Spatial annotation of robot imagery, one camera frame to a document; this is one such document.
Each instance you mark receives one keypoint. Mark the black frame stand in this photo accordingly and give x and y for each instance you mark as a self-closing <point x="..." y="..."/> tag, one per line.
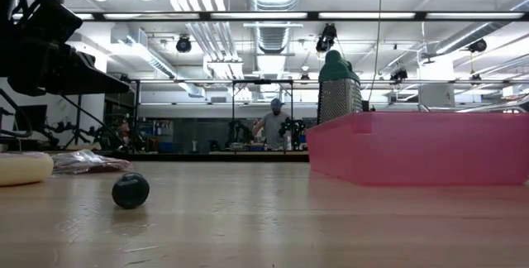
<point x="262" y="81"/>

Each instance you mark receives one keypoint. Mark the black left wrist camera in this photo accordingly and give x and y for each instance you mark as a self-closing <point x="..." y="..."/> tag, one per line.
<point x="58" y="20"/>

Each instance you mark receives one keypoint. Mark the person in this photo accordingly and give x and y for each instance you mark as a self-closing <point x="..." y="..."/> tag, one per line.
<point x="274" y="129"/>

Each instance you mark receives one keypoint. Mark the pink plastic tray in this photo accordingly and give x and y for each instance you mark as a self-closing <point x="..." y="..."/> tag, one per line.
<point x="434" y="152"/>

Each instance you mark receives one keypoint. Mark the small black cap bottle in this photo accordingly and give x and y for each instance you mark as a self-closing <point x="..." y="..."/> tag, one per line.
<point x="130" y="190"/>

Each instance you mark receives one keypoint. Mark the black table frame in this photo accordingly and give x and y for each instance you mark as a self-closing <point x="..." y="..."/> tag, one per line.
<point x="186" y="156"/>

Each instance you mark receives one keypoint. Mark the black ceiling spotlight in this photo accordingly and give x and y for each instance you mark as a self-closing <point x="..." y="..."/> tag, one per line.
<point x="326" y="38"/>
<point x="478" y="46"/>
<point x="183" y="44"/>
<point x="398" y="75"/>

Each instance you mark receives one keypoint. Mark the black overhead light bar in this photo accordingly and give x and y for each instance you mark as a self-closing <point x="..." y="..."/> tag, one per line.
<point x="313" y="15"/>

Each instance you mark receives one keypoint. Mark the black monitor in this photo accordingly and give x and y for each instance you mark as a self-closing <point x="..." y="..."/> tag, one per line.
<point x="33" y="117"/>

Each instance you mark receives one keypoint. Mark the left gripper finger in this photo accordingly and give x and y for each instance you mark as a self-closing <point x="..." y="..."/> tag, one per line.
<point x="89" y="82"/>

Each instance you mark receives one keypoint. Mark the black background robot arm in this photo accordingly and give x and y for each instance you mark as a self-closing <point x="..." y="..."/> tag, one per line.
<point x="239" y="129"/>
<point x="293" y="129"/>
<point x="68" y="128"/>

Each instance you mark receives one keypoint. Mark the clear plastic food bag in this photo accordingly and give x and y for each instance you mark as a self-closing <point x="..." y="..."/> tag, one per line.
<point x="87" y="162"/>

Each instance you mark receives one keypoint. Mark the cream rounded object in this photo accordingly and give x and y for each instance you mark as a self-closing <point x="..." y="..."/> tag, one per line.
<point x="22" y="168"/>

